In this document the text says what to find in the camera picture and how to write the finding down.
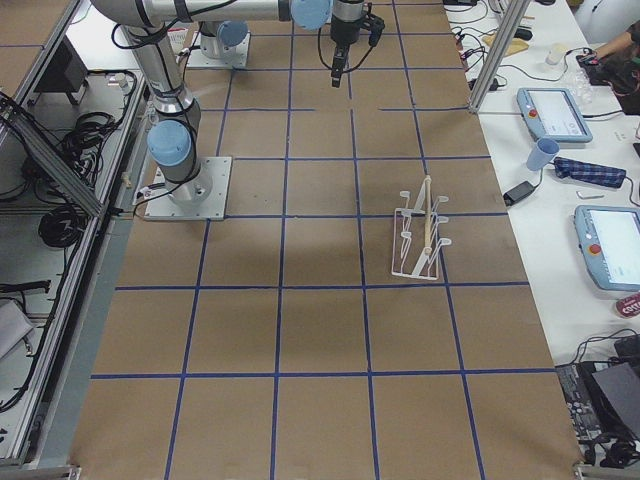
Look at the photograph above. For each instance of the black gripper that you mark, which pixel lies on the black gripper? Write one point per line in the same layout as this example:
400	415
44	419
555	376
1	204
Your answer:
343	31

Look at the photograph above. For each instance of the blue cup on desk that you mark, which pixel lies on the blue cup on desk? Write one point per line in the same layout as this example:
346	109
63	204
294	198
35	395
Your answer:
543	152

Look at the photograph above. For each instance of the upper teach pendant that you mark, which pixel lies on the upper teach pendant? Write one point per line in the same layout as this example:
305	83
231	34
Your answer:
553	113

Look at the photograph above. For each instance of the teach pendant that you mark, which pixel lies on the teach pendant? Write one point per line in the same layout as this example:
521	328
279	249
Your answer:
608	239
553	113

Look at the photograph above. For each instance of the black power adapter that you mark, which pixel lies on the black power adapter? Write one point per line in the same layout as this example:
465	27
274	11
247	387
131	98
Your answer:
518	193

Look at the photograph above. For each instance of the plaid folded umbrella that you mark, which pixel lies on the plaid folded umbrella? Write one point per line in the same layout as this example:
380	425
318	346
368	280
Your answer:
595	174

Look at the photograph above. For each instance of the lower teach pendant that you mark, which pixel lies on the lower teach pendant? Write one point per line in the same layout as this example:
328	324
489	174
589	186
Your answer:
608	239

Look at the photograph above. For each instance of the black laptop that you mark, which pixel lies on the black laptop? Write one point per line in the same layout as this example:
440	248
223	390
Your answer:
614	393

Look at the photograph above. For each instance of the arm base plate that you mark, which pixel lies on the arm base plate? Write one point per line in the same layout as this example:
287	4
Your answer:
210	53
202	198

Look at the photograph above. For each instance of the aluminium frame post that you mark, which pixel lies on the aluminium frame post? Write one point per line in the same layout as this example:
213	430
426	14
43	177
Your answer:
510	15

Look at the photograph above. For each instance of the white wire cup rack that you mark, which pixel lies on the white wire cup rack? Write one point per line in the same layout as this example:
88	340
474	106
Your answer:
417	243

